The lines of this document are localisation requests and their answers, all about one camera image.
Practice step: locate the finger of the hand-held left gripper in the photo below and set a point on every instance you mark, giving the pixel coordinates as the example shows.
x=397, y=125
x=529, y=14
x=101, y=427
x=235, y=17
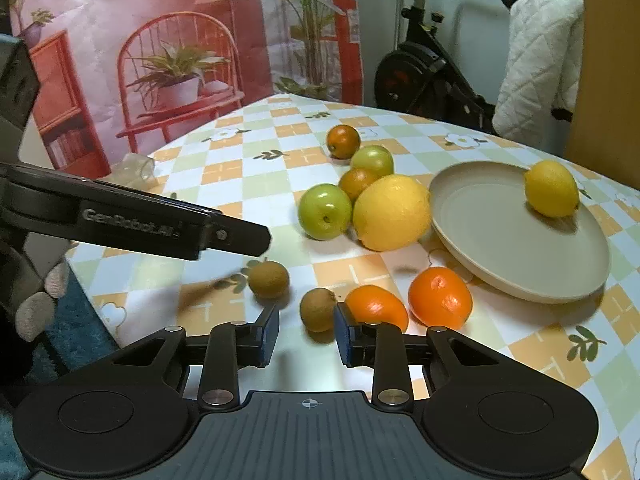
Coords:
x=150, y=220

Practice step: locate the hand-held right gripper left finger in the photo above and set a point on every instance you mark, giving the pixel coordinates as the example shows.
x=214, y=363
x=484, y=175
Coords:
x=267, y=335

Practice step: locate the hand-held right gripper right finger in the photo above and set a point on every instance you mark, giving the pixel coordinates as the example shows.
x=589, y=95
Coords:
x=345, y=340

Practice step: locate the brown kiwi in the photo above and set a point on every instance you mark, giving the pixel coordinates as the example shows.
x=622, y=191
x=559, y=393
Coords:
x=316, y=310
x=269, y=279

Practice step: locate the bright orange mandarin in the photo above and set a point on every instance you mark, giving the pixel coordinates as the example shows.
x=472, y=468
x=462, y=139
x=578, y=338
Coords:
x=375, y=305
x=440, y=297

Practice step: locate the bright green apple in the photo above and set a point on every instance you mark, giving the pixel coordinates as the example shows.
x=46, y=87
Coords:
x=322, y=210

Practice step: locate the large yellow lemon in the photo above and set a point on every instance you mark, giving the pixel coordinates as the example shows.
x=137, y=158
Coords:
x=392, y=212

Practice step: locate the dark orange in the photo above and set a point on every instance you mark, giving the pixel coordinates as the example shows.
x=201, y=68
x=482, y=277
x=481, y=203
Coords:
x=356, y=182
x=343, y=141

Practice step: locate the pale green apple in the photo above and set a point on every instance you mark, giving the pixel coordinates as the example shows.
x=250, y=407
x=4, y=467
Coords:
x=374, y=159

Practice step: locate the beige plate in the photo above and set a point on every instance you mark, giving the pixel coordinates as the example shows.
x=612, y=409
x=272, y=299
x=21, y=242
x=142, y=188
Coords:
x=500, y=240

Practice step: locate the small yellow lemon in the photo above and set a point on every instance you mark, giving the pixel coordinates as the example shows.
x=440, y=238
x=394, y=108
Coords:
x=551, y=188

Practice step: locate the person's left hand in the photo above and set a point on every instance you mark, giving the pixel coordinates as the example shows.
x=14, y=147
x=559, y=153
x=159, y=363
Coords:
x=35, y=317

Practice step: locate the clear glass cup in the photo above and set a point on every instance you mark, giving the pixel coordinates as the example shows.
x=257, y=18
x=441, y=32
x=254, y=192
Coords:
x=132, y=170

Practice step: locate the teal rug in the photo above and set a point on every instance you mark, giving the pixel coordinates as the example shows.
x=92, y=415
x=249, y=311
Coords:
x=75, y=330

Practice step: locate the checkered flower tablecloth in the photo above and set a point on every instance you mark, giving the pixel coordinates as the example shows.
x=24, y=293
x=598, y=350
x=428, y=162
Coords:
x=525, y=340

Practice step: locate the black exercise bike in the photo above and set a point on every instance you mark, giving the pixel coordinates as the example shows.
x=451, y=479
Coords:
x=400, y=75

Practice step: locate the white quilted jacket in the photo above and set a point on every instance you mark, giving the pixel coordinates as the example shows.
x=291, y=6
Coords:
x=540, y=60

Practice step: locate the wooden board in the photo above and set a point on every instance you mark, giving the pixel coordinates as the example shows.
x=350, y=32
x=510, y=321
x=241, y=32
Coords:
x=610, y=60

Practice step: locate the printed wall backdrop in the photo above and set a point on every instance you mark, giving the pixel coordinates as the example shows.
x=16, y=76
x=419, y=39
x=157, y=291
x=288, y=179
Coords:
x=150, y=10

